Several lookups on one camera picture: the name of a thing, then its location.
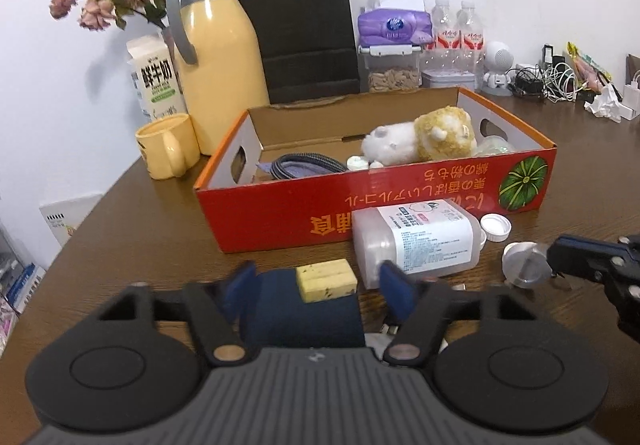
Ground navy blue cloth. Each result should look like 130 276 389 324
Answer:
239 269 367 351

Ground white yellow sheep plush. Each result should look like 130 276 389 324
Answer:
361 108 478 168

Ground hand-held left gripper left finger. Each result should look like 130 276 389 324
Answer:
95 260 258 368

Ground purple fabric pouch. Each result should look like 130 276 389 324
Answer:
260 160 326 181

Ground yellow sponge block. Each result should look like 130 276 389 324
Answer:
296 259 359 302

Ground round metal lid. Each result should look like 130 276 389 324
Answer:
502 241 556 287

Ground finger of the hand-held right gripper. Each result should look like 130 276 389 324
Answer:
546 234 640 283

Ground clear water bottle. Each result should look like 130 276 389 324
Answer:
457 0 487 76
430 0 460 73

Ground black cable bundle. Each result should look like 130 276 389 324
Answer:
510 65 548 101

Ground white cable bundle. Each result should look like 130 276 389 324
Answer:
542 62 581 102

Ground black power adapter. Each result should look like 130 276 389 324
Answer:
542 44 565 71

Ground white tin box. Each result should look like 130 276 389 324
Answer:
421 69 478 90

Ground clear crumpled plastic bag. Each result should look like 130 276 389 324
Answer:
475 135 516 157

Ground purple tissue pack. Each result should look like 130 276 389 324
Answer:
357 0 433 47

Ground grey zipper pouch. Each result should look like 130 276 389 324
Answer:
272 152 348 178

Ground yellow pink packet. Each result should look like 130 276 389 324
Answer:
566 42 613 88

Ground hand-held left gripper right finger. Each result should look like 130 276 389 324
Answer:
378 260 551 368

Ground white paper box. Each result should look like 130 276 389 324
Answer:
39 192 103 247

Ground yellow thermos jug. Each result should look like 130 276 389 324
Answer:
165 0 271 157

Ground white milk carton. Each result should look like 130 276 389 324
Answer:
125 32 187 123

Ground blue and white packets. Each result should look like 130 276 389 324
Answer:
0 262 47 316

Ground orange cardboard box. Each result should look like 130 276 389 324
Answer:
194 86 557 254

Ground black paper bag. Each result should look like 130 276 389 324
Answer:
226 0 362 105

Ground clear seed container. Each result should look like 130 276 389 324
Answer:
357 44 422 93

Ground white robot speaker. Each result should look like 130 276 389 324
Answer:
481 40 515 97

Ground crumpled white tissue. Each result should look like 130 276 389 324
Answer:
584 84 626 122

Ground white charger plug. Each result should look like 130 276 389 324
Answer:
620 81 640 121

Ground clear labelled plastic jar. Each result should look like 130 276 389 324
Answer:
352 199 487 290

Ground yellow mug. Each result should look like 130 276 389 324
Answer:
135 112 202 181

